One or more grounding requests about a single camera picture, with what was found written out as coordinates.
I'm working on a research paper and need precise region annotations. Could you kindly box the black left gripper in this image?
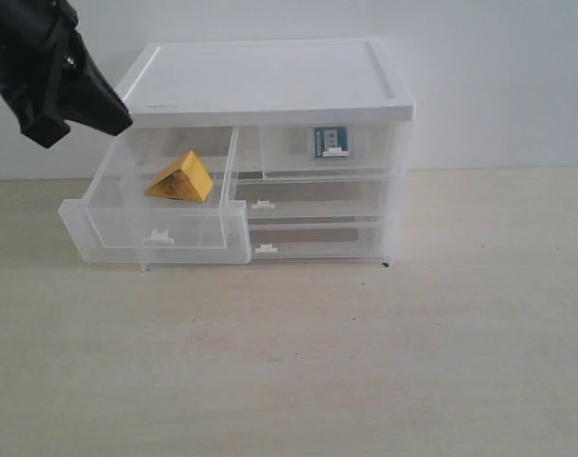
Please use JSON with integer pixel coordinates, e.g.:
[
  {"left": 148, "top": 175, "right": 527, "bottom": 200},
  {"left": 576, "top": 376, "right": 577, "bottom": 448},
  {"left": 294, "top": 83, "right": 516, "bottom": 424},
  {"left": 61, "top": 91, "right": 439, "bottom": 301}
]
[{"left": 0, "top": 1, "right": 133, "bottom": 149}]

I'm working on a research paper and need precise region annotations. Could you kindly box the yellow cheese-like sponge block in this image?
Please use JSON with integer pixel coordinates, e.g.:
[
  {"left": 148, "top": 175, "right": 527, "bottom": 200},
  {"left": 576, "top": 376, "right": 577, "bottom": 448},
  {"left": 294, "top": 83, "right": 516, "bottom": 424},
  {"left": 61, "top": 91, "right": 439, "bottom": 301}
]
[{"left": 144, "top": 150, "right": 214, "bottom": 203}]

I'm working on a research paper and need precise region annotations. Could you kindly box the white teal-labelled pill bottle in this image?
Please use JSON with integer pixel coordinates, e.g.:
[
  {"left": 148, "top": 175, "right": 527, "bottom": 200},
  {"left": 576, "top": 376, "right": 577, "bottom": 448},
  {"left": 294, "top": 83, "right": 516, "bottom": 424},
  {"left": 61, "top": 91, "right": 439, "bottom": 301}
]
[{"left": 312, "top": 126, "right": 350, "bottom": 159}]

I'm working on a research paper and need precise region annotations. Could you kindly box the white plastic drawer cabinet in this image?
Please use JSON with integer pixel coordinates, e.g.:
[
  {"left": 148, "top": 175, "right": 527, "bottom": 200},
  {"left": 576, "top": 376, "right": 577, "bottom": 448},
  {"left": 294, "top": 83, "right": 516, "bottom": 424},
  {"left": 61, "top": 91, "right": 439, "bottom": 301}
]
[{"left": 121, "top": 38, "right": 416, "bottom": 265}]

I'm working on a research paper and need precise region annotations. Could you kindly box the middle wide clear drawer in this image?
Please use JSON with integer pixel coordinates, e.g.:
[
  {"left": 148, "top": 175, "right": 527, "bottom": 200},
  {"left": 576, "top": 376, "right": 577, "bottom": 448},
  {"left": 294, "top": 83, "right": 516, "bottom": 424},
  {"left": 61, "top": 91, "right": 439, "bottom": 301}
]
[{"left": 236, "top": 181, "right": 388, "bottom": 219}]

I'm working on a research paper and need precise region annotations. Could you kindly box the wide clear drawer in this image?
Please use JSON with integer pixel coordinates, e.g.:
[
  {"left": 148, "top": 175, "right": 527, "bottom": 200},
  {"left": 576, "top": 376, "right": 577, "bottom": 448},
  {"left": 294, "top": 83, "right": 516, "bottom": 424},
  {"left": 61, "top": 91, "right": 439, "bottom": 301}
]
[
  {"left": 236, "top": 181, "right": 388, "bottom": 219},
  {"left": 249, "top": 221, "right": 385, "bottom": 260}
]

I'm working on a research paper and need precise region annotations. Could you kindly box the bottom wide clear drawer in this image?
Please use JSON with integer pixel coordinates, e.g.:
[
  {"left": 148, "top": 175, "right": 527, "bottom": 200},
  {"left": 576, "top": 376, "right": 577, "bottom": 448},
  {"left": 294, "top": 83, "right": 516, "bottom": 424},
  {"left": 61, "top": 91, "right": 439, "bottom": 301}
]
[{"left": 249, "top": 221, "right": 385, "bottom": 260}]

